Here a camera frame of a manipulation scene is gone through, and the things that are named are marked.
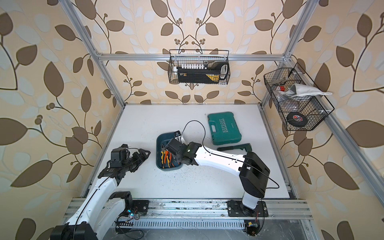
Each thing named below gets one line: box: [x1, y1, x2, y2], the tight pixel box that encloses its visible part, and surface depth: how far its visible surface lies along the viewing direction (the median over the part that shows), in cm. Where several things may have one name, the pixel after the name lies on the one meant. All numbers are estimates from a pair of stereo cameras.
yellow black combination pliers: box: [160, 150, 165, 169], surface depth 93 cm
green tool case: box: [207, 111, 242, 146], surface depth 103 cm
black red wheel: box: [286, 112, 308, 128], surface depth 73 cm
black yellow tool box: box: [177, 61, 230, 84], surface depth 86 cm
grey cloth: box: [278, 83, 333, 98], surface depth 63 cm
